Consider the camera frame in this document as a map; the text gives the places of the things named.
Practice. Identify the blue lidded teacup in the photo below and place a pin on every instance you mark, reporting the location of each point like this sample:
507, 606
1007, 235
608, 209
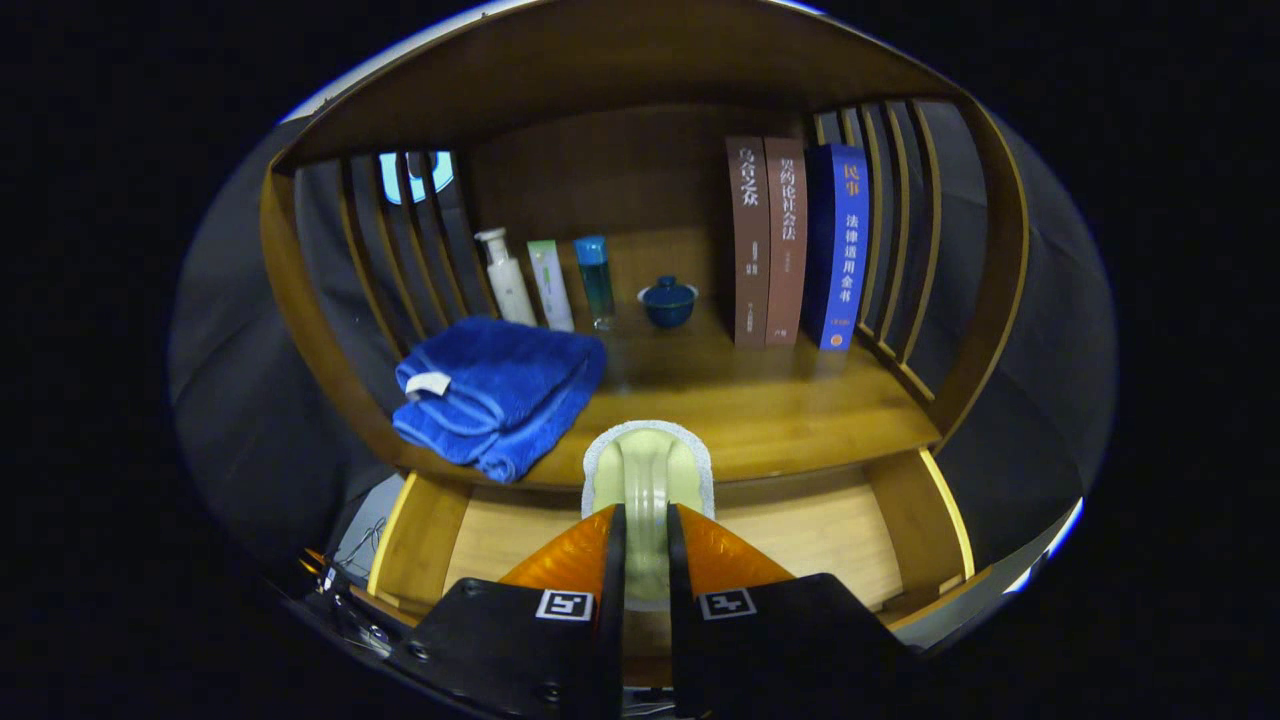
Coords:
668, 305

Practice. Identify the white pump bottle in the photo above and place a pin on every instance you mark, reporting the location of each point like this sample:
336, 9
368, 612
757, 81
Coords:
510, 285

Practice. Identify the black backdrop cloth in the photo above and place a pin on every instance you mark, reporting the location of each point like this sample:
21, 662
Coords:
1060, 330

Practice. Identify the dark brown book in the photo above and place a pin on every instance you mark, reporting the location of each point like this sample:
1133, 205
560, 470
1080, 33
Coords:
750, 260

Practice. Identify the wooden cabinet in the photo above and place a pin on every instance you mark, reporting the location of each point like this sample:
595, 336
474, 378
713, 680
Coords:
600, 60

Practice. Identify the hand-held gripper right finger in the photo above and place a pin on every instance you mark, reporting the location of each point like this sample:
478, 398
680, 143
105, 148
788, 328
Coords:
683, 650

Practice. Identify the blue book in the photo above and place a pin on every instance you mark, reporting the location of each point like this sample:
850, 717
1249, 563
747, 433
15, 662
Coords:
845, 260

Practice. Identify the teal bottle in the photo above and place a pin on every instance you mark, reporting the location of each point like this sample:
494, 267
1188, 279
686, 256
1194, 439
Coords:
597, 285

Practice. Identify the wooden drawer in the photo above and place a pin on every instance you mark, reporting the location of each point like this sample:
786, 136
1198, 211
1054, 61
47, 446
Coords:
800, 530

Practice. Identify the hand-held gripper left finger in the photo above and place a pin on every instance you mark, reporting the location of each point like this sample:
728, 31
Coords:
612, 640

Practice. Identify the blue folded towel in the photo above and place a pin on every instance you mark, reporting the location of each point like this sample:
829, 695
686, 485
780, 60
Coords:
500, 390

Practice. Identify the reddish brown book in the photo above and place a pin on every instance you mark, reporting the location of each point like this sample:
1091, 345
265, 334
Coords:
786, 260

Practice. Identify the white green tube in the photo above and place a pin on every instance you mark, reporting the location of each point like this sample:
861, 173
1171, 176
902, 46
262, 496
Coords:
550, 290

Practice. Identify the wooden countertop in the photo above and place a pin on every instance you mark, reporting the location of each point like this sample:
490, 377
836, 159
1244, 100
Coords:
760, 400

